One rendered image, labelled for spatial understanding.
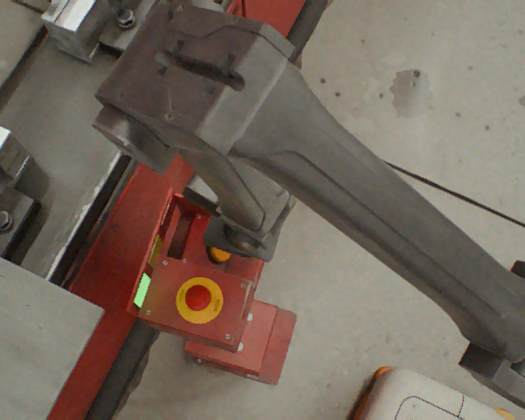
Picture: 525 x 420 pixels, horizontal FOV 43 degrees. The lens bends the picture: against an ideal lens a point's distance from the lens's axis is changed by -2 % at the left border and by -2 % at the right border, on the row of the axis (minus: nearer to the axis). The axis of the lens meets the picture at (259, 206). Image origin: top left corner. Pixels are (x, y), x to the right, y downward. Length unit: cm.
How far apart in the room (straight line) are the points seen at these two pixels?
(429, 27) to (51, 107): 140
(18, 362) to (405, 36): 163
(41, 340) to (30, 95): 43
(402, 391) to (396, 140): 78
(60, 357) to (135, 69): 49
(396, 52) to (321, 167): 175
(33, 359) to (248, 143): 54
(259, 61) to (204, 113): 4
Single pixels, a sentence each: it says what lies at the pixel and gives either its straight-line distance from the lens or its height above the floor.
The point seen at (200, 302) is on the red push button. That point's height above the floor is 81.
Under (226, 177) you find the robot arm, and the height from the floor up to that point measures 127.
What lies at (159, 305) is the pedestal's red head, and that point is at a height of 78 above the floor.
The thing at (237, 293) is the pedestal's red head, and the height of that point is 78.
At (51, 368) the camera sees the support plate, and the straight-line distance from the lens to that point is 86.
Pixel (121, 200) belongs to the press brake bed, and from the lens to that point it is 113.
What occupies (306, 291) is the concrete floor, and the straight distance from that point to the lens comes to 185.
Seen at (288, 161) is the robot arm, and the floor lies 145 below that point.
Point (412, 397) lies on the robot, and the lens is 156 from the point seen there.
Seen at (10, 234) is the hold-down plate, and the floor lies 91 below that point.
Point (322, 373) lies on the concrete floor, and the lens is 182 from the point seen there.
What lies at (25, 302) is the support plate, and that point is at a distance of 88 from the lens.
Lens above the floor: 181
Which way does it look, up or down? 72 degrees down
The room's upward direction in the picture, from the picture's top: 4 degrees counter-clockwise
